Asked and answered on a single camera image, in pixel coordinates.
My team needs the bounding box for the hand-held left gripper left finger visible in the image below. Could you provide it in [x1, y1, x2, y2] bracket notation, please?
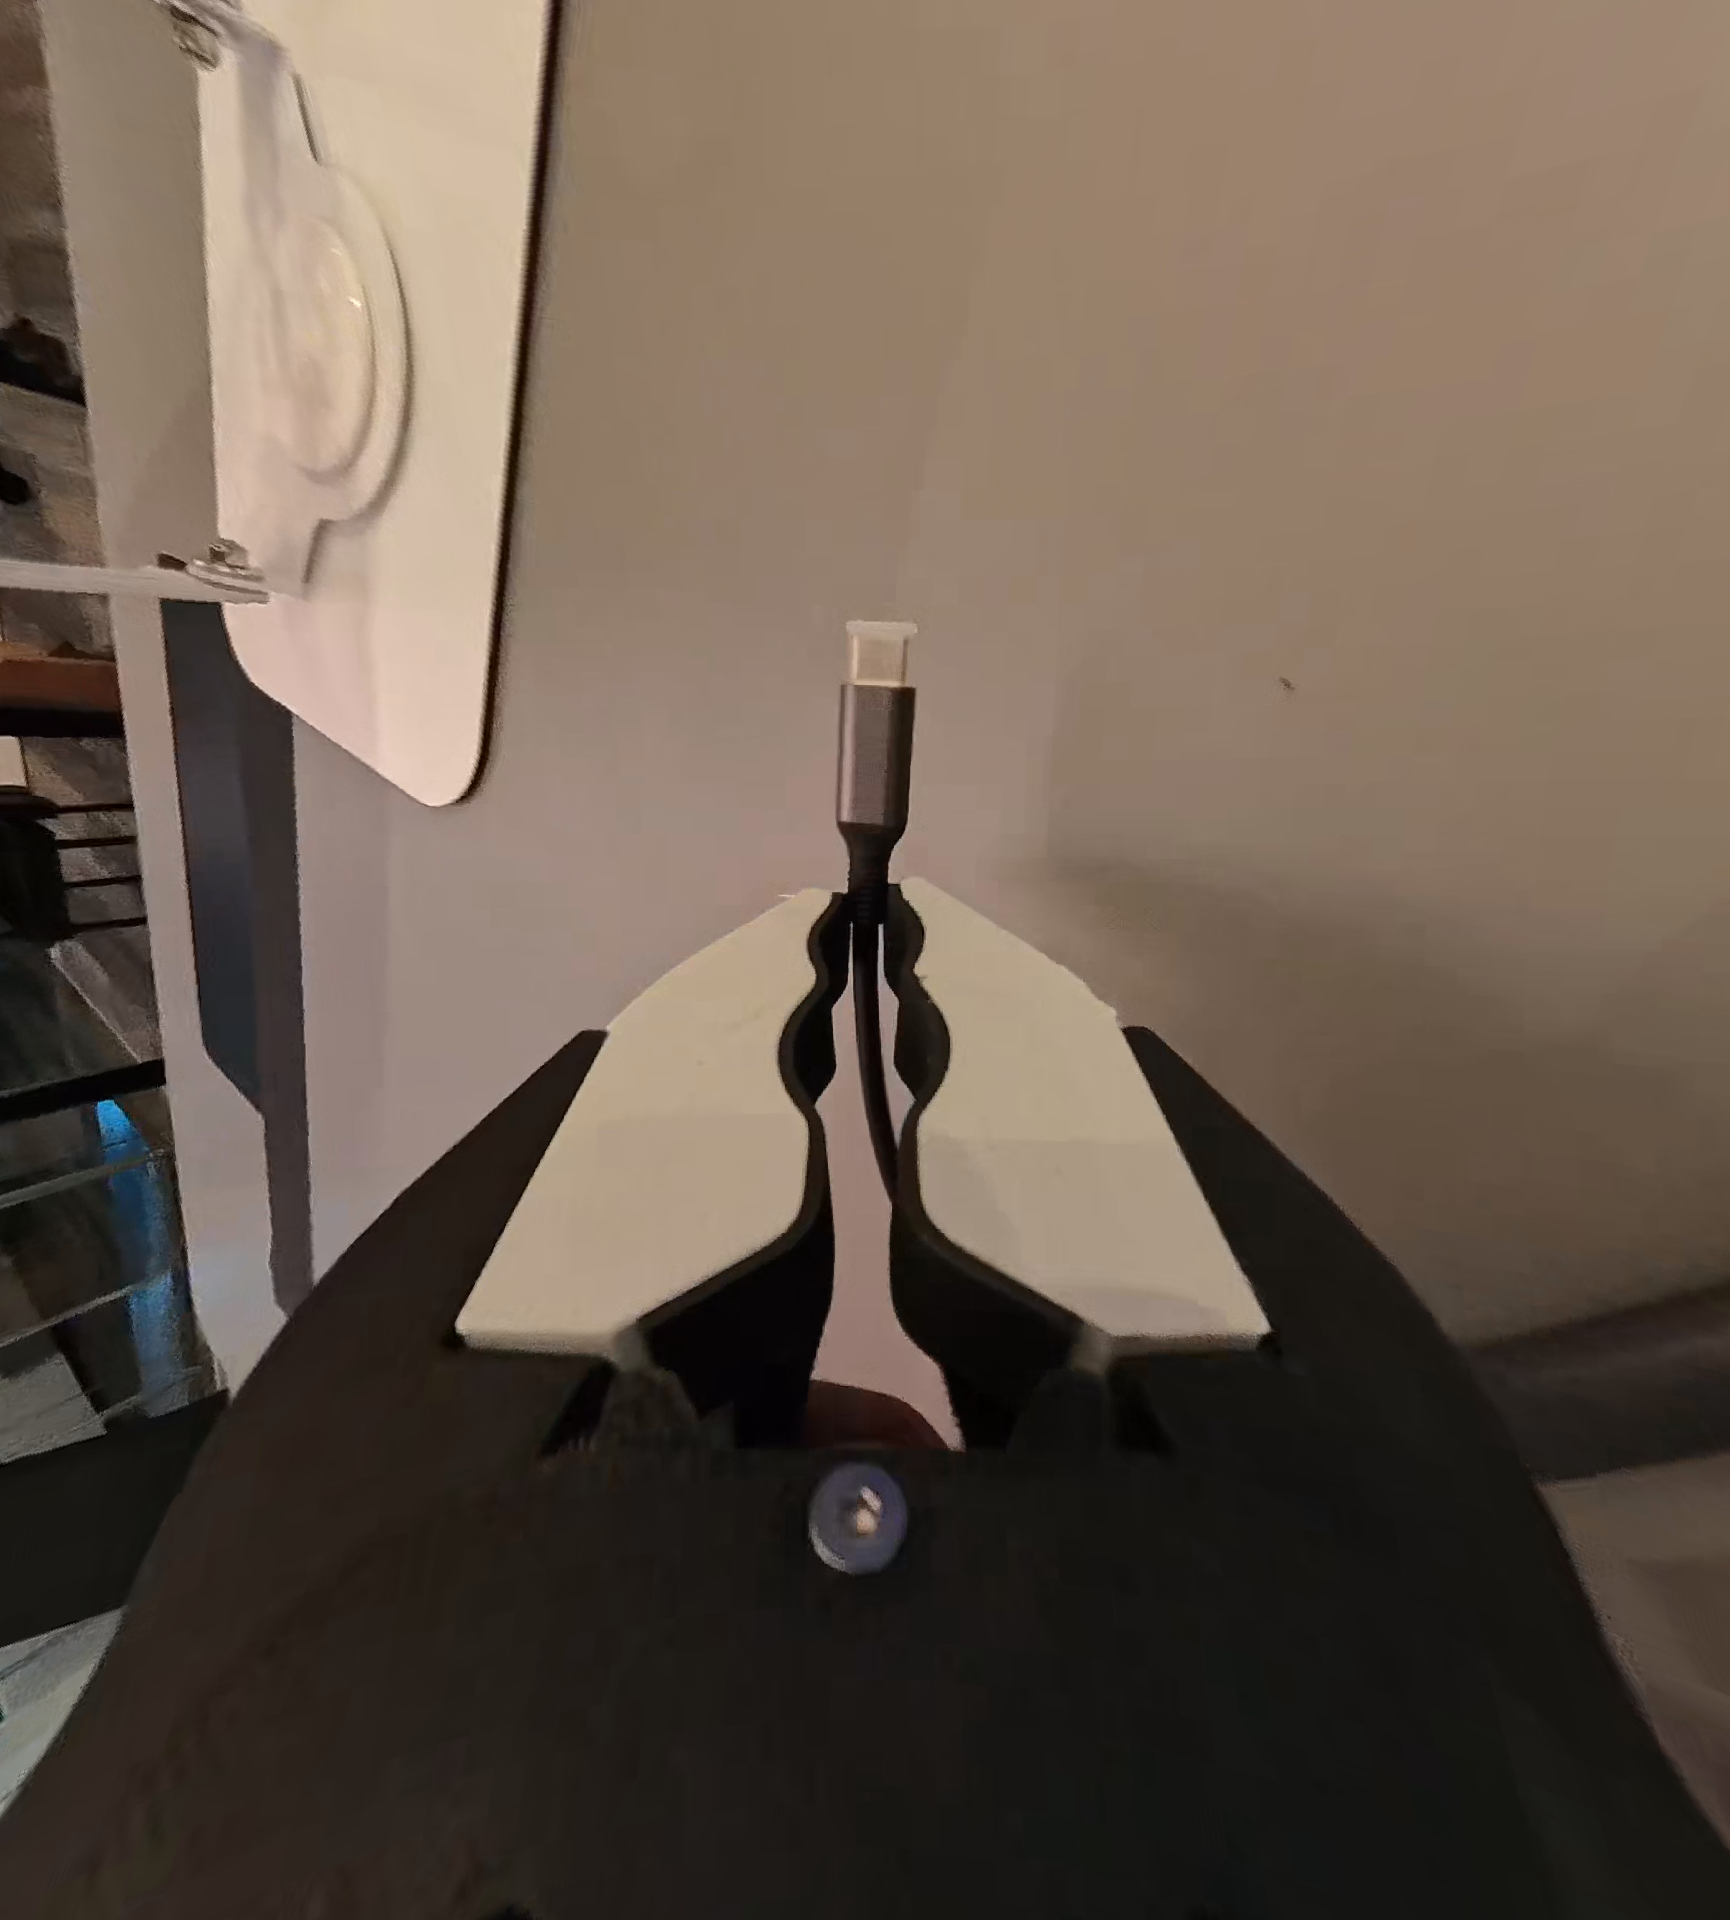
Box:
[457, 884, 840, 1449]

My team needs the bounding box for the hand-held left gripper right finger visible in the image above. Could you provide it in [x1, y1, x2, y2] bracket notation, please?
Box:
[872, 875, 1274, 1454]

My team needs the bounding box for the grey usb hub with cable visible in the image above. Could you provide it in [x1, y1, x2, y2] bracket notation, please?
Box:
[837, 619, 926, 1209]

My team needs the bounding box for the white stand with acrylic arms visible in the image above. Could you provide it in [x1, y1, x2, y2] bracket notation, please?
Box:
[37, 0, 568, 811]

